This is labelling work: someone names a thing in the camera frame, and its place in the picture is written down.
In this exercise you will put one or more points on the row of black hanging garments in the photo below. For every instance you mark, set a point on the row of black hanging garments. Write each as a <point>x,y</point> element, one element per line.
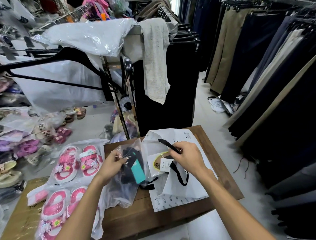
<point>180,86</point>

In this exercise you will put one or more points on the person's left fingers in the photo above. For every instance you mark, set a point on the person's left fingers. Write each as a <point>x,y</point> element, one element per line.
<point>120,157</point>

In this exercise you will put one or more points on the row of hanging trousers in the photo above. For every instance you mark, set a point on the row of hanging trousers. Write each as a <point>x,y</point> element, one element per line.
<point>276,74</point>

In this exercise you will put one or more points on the small pink wrapped packet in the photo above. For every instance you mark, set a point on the small pink wrapped packet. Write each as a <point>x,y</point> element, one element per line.
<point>37,196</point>

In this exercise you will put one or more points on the clear bag with dark garment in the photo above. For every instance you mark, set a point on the clear bag with dark garment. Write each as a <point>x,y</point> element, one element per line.
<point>123,190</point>

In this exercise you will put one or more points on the black clothes hanger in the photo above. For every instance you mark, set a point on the black clothes hanger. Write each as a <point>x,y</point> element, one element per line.
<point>66,54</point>

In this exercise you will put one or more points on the heap of bagged goods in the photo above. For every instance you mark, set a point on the heap of bagged goods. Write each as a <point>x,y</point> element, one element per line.
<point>121,126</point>

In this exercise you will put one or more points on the white garment in clear packet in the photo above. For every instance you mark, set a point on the white garment in clear packet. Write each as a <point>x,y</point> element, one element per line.
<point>88,37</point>

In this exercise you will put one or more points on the pile of bagged shoes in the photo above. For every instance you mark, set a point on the pile of bagged shoes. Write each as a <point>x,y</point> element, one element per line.
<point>22,138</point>

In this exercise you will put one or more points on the person's left forearm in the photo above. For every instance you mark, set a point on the person's left forearm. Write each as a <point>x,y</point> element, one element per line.
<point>84,210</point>

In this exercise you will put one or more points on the brown cardboard box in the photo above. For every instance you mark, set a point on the brown cardboard box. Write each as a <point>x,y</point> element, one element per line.
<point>19,215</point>

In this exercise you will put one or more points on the teal paper tag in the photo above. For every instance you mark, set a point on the teal paper tag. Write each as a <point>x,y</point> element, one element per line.
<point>137,171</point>

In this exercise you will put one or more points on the person's right fingers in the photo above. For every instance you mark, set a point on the person's right fingers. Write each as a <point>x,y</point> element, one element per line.
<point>176,150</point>

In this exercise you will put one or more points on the pink child sandal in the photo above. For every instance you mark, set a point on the pink child sandal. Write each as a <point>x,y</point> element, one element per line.
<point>75,199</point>
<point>90,160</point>
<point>54,204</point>
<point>49,228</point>
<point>65,164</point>

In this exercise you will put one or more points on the crumpled white printed bag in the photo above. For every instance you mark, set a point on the crumpled white printed bag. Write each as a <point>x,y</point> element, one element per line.
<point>218,105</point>

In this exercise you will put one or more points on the row of colourful hanging clothes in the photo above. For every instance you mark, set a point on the row of colourful hanging clothes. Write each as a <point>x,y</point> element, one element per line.
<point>81,10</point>

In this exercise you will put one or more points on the speckled off-white garment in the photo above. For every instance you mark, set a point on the speckled off-white garment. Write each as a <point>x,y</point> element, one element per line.
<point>155,61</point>

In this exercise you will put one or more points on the person's right hand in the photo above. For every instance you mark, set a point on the person's right hand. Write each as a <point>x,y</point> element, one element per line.
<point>190,158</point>

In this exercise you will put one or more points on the white paper tag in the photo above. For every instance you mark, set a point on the white paper tag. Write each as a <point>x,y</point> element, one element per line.
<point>166,164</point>

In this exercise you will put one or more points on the person's left hand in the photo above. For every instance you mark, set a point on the person's left hand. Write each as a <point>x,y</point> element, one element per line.
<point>108,165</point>

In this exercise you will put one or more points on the clear plastic sandal bag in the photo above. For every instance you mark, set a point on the clear plastic sandal bag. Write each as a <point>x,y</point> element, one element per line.
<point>76,181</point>

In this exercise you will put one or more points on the person's right forearm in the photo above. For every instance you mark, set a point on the person's right forearm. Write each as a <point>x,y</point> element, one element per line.
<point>229,210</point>

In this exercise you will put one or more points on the large white plastic bag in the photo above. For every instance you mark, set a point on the large white plastic bag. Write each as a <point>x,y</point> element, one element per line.
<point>56,94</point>

